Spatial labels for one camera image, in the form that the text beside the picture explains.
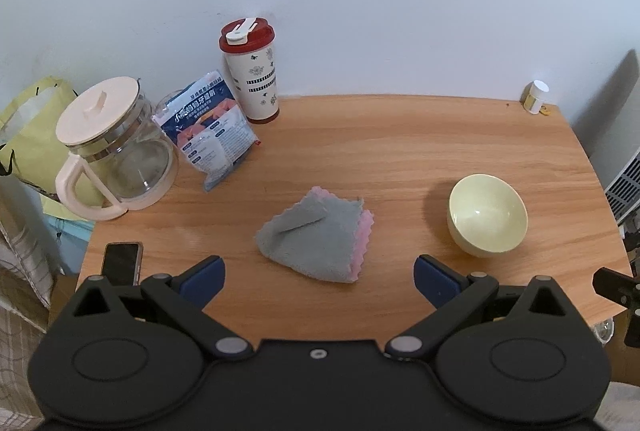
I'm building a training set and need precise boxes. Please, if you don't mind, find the white radiator heater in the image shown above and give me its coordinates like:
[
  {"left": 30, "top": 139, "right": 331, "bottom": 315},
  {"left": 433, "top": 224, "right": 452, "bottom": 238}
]
[{"left": 604, "top": 152, "right": 640, "bottom": 225}]

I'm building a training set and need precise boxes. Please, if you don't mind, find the glass pitcher cream lid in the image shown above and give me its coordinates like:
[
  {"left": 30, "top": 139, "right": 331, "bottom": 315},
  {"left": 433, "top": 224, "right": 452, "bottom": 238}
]
[{"left": 55, "top": 76, "right": 178, "bottom": 222}]

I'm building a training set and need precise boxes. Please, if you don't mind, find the blue printed plastic pouch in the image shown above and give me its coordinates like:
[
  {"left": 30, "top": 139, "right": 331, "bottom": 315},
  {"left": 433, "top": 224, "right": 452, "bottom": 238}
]
[{"left": 153, "top": 70, "right": 259, "bottom": 191}]

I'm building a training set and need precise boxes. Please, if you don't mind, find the black smartphone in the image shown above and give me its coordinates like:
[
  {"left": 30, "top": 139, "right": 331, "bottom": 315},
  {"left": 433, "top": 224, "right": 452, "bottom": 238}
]
[{"left": 101, "top": 241, "right": 143, "bottom": 286}]

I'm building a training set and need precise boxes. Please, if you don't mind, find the grey and pink cloth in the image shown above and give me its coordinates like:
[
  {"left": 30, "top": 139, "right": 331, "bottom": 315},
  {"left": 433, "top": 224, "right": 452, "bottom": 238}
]
[{"left": 255, "top": 186, "right": 374, "bottom": 284}]

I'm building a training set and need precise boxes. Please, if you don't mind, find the yellow green tote bag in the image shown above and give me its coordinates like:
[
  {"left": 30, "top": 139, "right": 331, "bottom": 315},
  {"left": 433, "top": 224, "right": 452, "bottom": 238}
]
[{"left": 1, "top": 76, "right": 81, "bottom": 221}]

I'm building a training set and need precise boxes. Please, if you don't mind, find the white small pill bottle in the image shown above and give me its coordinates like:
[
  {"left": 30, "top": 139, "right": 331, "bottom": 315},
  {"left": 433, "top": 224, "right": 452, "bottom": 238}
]
[{"left": 521, "top": 80, "right": 549, "bottom": 114}]

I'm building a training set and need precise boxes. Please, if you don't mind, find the pale yellow bowl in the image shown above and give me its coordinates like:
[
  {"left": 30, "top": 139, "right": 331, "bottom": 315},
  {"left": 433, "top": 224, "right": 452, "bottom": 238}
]
[{"left": 447, "top": 174, "right": 528, "bottom": 258}]

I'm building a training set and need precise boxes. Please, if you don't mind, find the red lid patterned tumbler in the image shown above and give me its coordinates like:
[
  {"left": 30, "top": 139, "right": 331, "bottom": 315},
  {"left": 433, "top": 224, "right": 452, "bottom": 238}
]
[{"left": 219, "top": 17, "right": 280, "bottom": 123}]

